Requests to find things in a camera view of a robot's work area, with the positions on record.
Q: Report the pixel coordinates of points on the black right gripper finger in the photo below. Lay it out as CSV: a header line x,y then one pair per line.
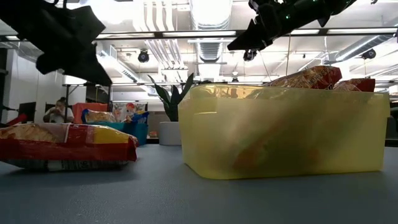
x,y
252,40

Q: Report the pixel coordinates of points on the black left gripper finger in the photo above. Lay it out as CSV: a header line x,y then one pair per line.
x,y
54,65
87,67

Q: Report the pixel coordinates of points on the blue Maruchan ramen pack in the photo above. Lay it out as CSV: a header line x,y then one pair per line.
x,y
98,116
140,117

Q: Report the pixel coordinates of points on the red Maruchan ramen pack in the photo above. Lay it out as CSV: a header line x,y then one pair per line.
x,y
357,84
62,151
314,77

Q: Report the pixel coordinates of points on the yellow translucent plastic bin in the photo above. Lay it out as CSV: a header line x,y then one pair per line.
x,y
280,140

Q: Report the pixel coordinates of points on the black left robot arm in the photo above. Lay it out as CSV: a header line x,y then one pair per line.
x,y
9,11

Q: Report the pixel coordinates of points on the orange partition board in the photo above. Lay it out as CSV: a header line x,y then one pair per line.
x,y
93,107

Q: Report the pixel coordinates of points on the person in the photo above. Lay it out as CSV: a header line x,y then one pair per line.
x,y
57,115

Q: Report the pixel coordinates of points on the black computer monitor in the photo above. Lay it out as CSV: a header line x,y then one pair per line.
x,y
28,109

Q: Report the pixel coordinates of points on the colourful cartoon poster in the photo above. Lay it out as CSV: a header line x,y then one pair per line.
x,y
122,107

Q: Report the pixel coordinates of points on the black ceiling spotlight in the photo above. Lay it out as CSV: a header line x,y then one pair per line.
x,y
369,54
143,57

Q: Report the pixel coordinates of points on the red slanted object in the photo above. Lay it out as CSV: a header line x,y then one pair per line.
x,y
18,119

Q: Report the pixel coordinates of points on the teal blue plastic bin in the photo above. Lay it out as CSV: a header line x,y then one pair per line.
x,y
136,133

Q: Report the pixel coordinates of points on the green snake plant leaves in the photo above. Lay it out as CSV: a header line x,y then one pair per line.
x,y
174,102

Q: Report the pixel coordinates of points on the white plant pot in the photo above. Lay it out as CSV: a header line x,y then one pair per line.
x,y
169,133

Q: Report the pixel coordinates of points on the blue-grey table mat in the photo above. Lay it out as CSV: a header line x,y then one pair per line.
x,y
199,202

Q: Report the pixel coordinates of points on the black hanging overhead camera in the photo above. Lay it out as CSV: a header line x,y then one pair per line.
x,y
249,56

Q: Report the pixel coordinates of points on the silver ventilation duct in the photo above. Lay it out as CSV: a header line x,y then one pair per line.
x,y
373,42
211,51

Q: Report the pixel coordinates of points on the black vertical post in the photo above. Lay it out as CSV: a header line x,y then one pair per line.
x,y
3,93

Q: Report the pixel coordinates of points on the black aluminium table frame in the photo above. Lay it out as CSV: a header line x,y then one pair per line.
x,y
392,143

